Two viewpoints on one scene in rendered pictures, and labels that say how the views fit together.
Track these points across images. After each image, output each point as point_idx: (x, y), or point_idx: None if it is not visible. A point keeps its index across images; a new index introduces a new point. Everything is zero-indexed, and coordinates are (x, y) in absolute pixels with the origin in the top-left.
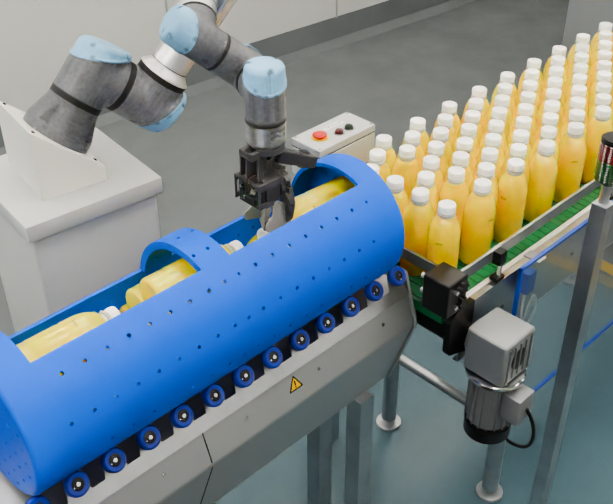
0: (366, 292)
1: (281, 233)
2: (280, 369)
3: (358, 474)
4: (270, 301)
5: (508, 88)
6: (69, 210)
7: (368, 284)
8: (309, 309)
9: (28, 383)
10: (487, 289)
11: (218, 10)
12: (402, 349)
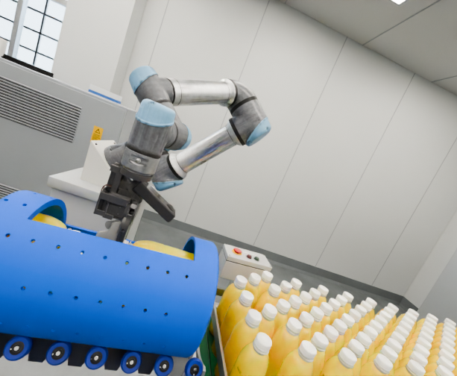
0: (156, 360)
1: (89, 239)
2: (19, 365)
3: None
4: (8, 283)
5: (368, 306)
6: (77, 185)
7: (162, 355)
8: (57, 327)
9: None
10: None
11: (213, 144)
12: None
